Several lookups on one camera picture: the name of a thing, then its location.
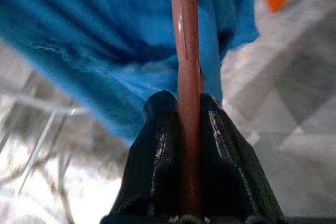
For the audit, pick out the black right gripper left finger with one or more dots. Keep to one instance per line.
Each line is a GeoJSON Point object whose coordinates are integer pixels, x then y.
{"type": "Point", "coordinates": [155, 169]}

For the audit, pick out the red plastic hanger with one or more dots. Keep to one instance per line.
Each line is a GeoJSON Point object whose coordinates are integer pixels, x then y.
{"type": "Point", "coordinates": [187, 51]}

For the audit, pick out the blue garment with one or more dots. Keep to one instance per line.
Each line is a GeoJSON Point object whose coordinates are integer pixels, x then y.
{"type": "Point", "coordinates": [92, 37]}

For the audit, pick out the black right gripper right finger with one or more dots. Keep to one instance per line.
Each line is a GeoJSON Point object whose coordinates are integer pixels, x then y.
{"type": "Point", "coordinates": [231, 171]}

